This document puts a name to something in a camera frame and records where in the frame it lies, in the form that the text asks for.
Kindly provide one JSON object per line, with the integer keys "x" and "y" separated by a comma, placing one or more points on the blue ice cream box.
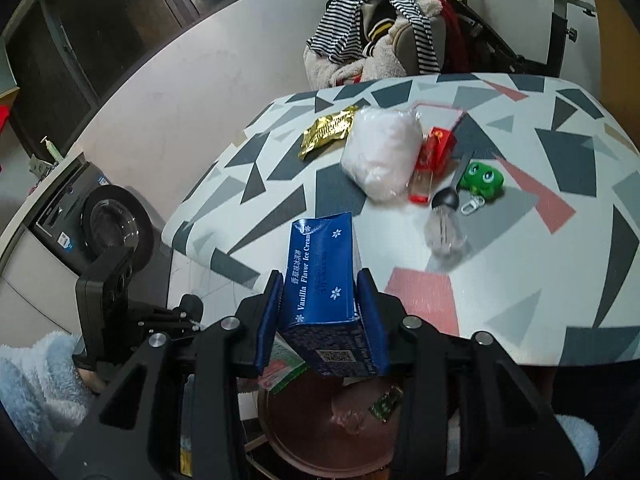
{"x": 320, "y": 280}

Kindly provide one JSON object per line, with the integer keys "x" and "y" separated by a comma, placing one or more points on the red hanging cloth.
{"x": 4, "y": 117}

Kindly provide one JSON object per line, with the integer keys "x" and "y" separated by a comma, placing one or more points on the person's left forearm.
{"x": 35, "y": 385}

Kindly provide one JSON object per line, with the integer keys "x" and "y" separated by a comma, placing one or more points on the brown round trash bin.
{"x": 310, "y": 425}

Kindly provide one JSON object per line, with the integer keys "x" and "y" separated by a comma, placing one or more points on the small green wrapper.
{"x": 385, "y": 405}

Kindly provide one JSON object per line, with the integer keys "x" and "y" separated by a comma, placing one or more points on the black white striped shirt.
{"x": 345, "y": 15}

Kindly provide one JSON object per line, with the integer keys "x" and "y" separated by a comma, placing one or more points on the wooden door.
{"x": 612, "y": 20}

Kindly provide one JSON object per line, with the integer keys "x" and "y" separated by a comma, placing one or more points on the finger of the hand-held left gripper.
{"x": 172, "y": 327}
{"x": 165, "y": 312}

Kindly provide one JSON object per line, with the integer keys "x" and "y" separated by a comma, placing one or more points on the white pink plastic bag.
{"x": 382, "y": 150}

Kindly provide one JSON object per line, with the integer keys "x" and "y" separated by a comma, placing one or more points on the grey washing machine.
{"x": 107, "y": 220}

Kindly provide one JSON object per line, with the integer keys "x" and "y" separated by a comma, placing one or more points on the clear crumpled plastic bag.
{"x": 445, "y": 237}

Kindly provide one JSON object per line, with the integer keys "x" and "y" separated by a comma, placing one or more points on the dark glass sliding door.
{"x": 85, "y": 35}

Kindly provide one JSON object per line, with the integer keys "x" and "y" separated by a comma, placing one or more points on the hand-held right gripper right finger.
{"x": 374, "y": 325}

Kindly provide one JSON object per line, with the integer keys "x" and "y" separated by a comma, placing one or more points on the pink crumpled plastic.
{"x": 347, "y": 410}

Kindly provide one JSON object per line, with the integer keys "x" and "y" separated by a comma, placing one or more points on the geometric patterned tablecloth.
{"x": 525, "y": 270}

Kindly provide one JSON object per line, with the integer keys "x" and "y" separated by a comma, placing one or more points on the taupe chair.
{"x": 425, "y": 40}

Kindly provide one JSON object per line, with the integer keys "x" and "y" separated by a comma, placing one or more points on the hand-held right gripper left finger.
{"x": 265, "y": 325}

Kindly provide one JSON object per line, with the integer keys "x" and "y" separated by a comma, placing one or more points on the exercise bike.
{"x": 555, "y": 15}

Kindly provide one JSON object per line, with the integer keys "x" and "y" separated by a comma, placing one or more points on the red scarf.
{"x": 456, "y": 40}

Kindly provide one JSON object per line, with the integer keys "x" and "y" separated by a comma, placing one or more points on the small white pump bottle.
{"x": 51, "y": 149}

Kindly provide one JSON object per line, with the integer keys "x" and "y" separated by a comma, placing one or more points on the red snack packet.
{"x": 435, "y": 152}

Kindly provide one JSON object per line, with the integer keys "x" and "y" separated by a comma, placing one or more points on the gold foil wrapper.
{"x": 327, "y": 130}

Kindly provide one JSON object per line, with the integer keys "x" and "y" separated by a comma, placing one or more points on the green white wrapper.
{"x": 282, "y": 367}

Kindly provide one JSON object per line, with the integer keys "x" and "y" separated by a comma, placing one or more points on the blue fleece pajama leg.
{"x": 577, "y": 435}

